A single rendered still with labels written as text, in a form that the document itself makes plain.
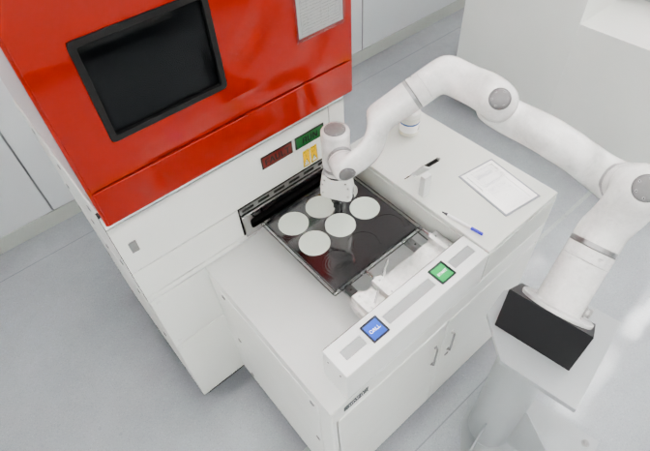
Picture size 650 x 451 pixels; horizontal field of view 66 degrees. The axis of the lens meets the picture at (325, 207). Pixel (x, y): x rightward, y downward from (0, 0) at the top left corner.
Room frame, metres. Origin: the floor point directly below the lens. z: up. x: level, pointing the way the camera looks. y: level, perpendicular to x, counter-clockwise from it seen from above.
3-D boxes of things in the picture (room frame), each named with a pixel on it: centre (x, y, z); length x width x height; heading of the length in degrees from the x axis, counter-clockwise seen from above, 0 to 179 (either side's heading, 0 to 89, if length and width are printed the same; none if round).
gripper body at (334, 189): (1.09, -0.04, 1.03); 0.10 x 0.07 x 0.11; 69
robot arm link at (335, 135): (1.08, -0.04, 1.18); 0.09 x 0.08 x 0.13; 12
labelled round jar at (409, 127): (1.38, -0.32, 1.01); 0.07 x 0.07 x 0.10
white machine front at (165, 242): (1.09, 0.24, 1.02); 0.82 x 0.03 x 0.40; 127
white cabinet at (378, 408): (0.99, -0.17, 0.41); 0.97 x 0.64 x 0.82; 127
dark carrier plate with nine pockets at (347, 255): (1.02, -0.05, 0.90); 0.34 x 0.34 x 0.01; 37
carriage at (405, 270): (0.82, -0.22, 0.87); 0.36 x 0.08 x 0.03; 127
